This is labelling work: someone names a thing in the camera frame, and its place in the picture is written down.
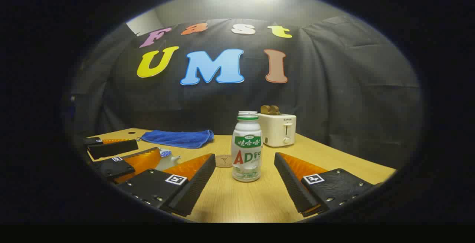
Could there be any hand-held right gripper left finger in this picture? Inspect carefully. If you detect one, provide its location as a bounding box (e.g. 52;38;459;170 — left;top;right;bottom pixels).
116;153;216;217

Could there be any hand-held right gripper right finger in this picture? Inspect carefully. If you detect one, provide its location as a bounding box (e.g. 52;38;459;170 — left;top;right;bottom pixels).
274;152;375;217

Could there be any round wooden coaster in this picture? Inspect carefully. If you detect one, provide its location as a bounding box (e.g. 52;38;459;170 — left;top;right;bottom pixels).
214;154;233;168

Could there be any white ceramic teacup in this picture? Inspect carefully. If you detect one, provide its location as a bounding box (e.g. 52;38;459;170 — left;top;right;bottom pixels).
155;150;182;172

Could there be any white green label water bottle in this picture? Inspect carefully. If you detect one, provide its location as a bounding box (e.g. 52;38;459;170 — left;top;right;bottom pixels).
231;111;263;183

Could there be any blue towel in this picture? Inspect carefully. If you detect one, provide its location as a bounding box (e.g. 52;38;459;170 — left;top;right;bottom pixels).
140;129;214;149

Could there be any white toaster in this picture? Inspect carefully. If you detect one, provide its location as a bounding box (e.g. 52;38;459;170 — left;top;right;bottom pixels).
257;113;297;148

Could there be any black backdrop cloth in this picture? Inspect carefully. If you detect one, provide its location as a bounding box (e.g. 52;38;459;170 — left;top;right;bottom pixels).
71;17;422;169

